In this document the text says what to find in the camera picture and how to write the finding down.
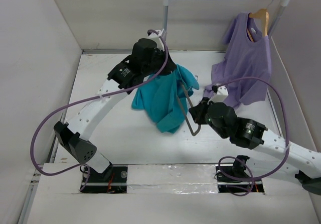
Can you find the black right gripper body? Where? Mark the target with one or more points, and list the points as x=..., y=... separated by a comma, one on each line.
x=200, y=116

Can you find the grey metal hanger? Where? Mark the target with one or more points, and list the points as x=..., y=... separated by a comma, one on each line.
x=193, y=133

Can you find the teal t shirt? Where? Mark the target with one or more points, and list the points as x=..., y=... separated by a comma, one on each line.
x=164, y=100

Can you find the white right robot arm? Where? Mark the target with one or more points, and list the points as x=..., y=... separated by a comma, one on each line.
x=298, y=164

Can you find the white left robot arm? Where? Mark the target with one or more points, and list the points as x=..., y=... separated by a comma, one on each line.
x=74, y=135

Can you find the purple t shirt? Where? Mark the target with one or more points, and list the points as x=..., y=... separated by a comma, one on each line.
x=247, y=54

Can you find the wooden hanger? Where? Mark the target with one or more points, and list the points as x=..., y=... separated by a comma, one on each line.
x=263, y=16

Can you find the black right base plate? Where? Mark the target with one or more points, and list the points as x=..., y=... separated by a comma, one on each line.
x=228, y=185

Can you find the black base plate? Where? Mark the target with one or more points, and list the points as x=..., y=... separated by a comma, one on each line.
x=228, y=185
x=116, y=183

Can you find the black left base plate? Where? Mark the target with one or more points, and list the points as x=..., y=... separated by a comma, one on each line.
x=116, y=183

